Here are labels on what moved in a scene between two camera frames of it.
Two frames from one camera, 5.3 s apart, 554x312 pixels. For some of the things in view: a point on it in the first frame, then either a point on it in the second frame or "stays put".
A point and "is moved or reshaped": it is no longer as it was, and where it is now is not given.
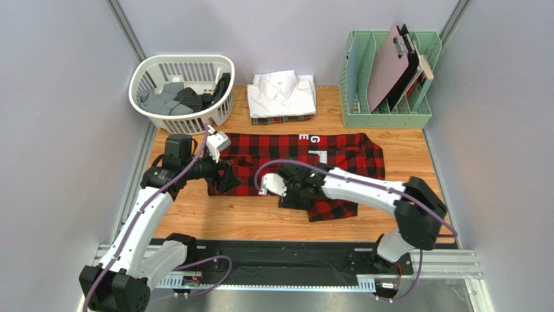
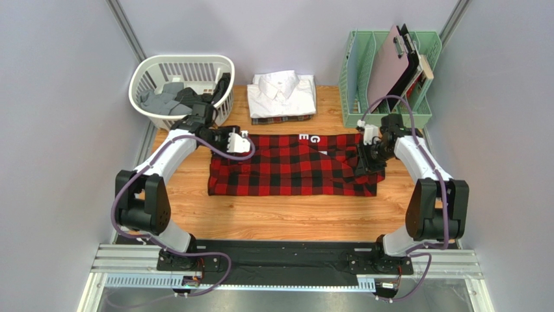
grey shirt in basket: (164, 103) stays put
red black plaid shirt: (250, 151) is moved or reshaped
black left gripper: (225, 182) → (227, 130)
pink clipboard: (391, 64) stays put
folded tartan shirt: (261, 121) stays put
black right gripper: (287, 186) → (365, 158)
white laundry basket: (199, 72) stays put
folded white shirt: (281, 93) stays put
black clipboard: (413, 61) stays put
